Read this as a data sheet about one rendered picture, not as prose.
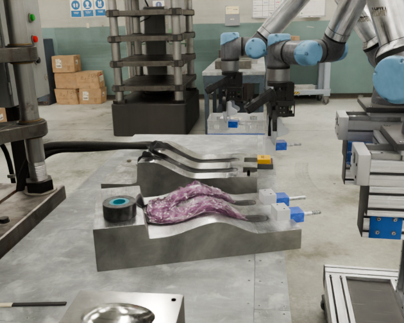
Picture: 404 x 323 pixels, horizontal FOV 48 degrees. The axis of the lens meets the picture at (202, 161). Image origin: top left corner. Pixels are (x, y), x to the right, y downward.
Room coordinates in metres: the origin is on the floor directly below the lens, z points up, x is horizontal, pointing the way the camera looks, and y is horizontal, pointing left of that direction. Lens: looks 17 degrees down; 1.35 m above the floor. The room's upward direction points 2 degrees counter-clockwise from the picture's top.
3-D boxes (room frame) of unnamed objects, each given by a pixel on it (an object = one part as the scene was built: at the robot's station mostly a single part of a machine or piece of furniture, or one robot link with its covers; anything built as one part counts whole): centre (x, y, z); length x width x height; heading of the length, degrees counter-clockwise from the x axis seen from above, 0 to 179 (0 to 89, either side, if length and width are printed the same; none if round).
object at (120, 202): (1.00, 0.20, 0.93); 0.08 x 0.08 x 0.04
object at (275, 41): (1.51, -0.26, 1.25); 0.09 x 0.08 x 0.11; 34
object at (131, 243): (1.09, 0.03, 0.86); 0.50 x 0.26 x 0.11; 100
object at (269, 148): (1.51, -0.28, 0.93); 0.13 x 0.05 x 0.05; 93
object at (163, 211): (1.10, 0.02, 0.90); 0.26 x 0.18 x 0.08; 100
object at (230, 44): (1.87, -0.13, 1.25); 0.09 x 0.08 x 0.11; 84
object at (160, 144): (1.45, 0.05, 0.92); 0.35 x 0.16 x 0.09; 83
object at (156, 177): (1.46, 0.06, 0.87); 0.50 x 0.26 x 0.14; 83
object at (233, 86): (1.87, -0.13, 1.09); 0.09 x 0.08 x 0.12; 76
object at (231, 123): (1.87, -0.15, 0.93); 0.13 x 0.05 x 0.05; 76
